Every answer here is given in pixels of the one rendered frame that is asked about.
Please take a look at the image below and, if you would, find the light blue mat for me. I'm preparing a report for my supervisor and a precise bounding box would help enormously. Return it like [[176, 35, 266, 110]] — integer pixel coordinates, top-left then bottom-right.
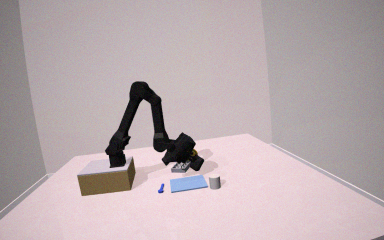
[[170, 175, 208, 193]]

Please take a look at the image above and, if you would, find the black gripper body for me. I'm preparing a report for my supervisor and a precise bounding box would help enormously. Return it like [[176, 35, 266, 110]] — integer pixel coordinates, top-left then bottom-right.
[[177, 153, 205, 171]]

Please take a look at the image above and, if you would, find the grey dish rack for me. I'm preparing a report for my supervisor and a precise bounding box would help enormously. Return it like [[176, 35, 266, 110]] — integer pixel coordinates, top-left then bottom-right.
[[171, 160, 191, 173]]

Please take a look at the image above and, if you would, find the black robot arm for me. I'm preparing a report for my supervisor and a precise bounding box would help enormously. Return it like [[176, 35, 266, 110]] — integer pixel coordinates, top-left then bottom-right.
[[105, 81, 196, 168]]

